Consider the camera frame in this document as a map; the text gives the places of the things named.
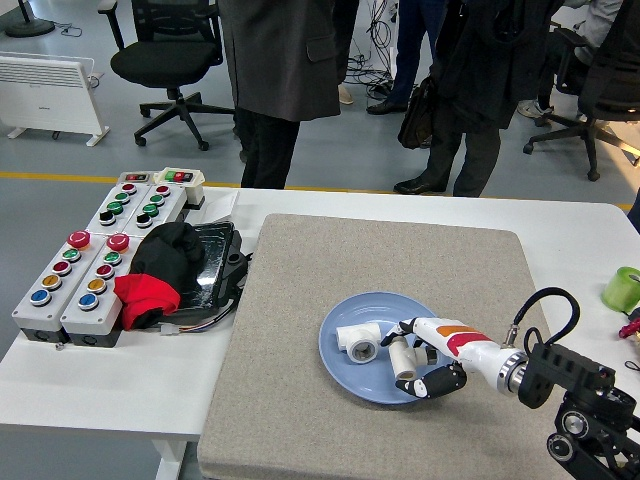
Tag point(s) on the white table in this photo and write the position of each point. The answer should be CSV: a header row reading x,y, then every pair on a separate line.
x,y
100,390

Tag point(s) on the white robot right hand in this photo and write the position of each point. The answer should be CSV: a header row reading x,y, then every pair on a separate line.
x,y
465,345

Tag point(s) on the grey five-button control box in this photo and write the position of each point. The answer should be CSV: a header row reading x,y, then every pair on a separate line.
x,y
30,312
100,317

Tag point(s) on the small red object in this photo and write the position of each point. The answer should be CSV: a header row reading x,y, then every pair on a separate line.
x,y
630,329

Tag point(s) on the grey four-button control box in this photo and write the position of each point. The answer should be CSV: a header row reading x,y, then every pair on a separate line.
x,y
160,215
112,222

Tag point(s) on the small black switch box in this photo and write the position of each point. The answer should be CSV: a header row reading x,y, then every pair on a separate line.
x,y
136,177

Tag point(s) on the green tape roll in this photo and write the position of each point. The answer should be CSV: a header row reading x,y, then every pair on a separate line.
x,y
620,292

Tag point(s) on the black office chair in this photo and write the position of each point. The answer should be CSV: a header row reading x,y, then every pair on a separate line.
x,y
150,65
592,135

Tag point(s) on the white panel heater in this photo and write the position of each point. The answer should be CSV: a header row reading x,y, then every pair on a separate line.
x,y
45,95

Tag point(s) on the person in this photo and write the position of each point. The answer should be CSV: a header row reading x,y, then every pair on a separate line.
x,y
490,75
407,50
346,95
280,60
600,20

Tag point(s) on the black bag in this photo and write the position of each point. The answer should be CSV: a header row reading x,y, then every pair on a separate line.
x,y
417,120

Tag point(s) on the black glossy tray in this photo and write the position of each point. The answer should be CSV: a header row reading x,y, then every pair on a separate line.
x,y
215,270

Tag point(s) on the blue plate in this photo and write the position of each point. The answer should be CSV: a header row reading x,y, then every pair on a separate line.
x,y
360,310

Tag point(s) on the white paper card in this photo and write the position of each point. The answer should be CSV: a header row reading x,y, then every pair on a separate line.
x,y
220,206

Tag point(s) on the red cloth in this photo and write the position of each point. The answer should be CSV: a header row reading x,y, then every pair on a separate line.
x,y
147,297

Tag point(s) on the black cloth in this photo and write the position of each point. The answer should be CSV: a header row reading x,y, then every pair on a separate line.
x,y
167,255

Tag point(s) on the black round stand base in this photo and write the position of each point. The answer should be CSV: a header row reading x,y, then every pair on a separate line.
x,y
30,27

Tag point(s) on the grey-brown mat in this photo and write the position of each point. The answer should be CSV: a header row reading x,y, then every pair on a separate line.
x,y
300,425

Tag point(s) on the small white pipe tee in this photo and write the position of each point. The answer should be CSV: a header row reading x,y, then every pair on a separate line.
x,y
400,357

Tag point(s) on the cream switch box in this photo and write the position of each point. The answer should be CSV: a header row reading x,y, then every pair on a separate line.
x,y
192,190

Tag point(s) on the white pipe fitting metal thread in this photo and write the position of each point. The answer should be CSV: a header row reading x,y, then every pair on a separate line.
x,y
347,335

